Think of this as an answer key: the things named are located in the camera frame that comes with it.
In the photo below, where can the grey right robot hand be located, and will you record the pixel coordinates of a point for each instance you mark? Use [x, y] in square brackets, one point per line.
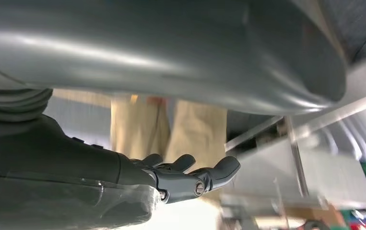
[138, 47]

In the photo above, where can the stainless steel workbench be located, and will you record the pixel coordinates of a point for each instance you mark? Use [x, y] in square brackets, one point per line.
[329, 171]

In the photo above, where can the clear plastic hand cover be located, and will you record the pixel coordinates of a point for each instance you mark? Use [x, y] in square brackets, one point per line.
[59, 206]

